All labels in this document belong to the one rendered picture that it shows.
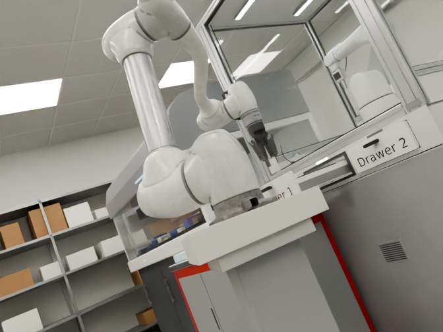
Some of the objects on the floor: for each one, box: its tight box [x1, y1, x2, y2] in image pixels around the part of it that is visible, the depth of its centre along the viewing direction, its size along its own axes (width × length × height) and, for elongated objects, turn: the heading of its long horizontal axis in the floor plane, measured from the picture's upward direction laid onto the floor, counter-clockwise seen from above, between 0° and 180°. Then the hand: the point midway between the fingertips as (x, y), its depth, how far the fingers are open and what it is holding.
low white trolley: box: [169, 212, 376, 332], centre depth 192 cm, size 58×62×76 cm
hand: (273, 165), depth 176 cm, fingers closed
